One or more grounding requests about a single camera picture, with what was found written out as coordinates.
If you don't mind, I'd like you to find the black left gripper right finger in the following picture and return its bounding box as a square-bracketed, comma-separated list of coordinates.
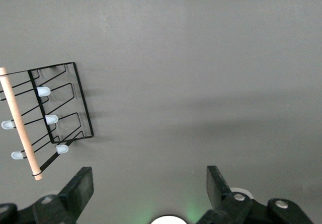
[196, 165, 312, 224]

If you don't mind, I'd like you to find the black wire cup holder rack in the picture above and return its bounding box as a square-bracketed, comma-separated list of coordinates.
[0, 61, 95, 181]

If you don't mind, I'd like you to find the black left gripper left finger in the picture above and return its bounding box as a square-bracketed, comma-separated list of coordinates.
[0, 167, 94, 224]

